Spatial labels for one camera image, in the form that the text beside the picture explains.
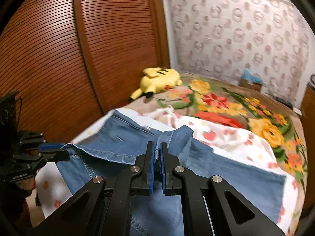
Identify blue denim jeans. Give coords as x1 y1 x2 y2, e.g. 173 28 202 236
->
57 111 284 235

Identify floral lace wall curtain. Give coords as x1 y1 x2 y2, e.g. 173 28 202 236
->
168 0 311 102

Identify tan floral blanket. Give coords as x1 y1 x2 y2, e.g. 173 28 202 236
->
128 74 308 218

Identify blue item on box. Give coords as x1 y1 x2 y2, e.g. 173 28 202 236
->
239 68 263 92

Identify yellow Pikachu plush toy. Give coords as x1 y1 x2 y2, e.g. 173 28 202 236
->
129 67 183 101

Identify brown louvered wardrobe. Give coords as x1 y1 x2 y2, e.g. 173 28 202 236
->
1 0 170 142

